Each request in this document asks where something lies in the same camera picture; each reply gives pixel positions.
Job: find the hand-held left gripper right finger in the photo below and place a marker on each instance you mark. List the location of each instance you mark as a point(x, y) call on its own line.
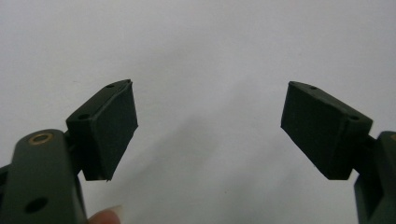
point(323, 133)

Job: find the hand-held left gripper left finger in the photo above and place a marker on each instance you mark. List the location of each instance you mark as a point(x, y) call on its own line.
point(109, 133)

